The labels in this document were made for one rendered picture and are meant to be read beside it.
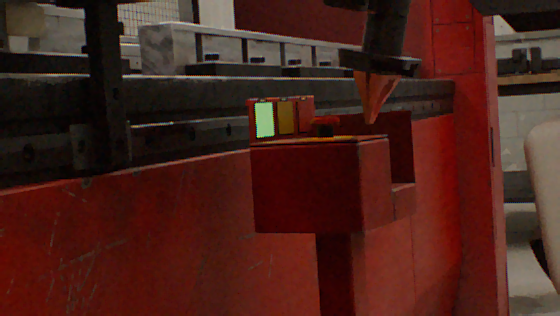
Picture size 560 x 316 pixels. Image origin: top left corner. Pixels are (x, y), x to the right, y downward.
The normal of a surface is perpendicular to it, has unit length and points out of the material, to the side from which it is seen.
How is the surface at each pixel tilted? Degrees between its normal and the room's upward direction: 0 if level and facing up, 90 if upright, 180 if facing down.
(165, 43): 90
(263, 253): 90
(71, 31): 90
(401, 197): 90
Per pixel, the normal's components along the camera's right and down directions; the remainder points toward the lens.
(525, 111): -0.32, 0.07
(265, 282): 0.93, -0.04
